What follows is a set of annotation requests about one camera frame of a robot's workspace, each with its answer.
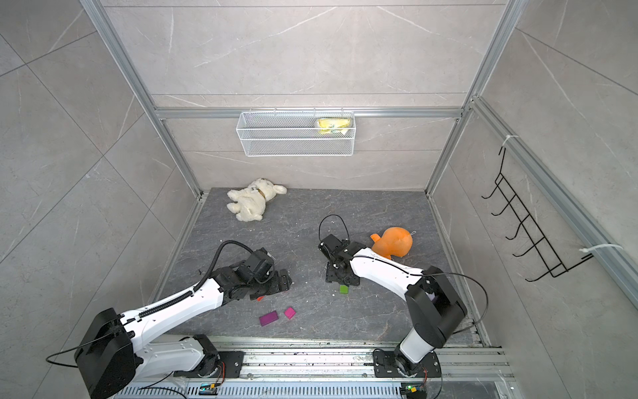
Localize purple rectangular block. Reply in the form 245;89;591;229
259;311;279;327

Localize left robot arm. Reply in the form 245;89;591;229
71;249;292;398

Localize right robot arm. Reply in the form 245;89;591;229
318;227;475;378

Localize pink cube block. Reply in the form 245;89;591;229
284;307;297;319

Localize orange plush toy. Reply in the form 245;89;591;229
371;227;413;259

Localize white plush dog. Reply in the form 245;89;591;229
227;179;287;222

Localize yellow sponge in basket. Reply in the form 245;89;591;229
314;117;352;136

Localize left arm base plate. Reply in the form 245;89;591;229
173;351;245;379

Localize metal rail frame front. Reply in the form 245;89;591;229
117;342;522;398

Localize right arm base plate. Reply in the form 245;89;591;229
372;348;442;378

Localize white wire mesh basket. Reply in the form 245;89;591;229
236;110;357;157

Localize black wire hook rack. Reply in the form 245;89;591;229
481;147;594;283

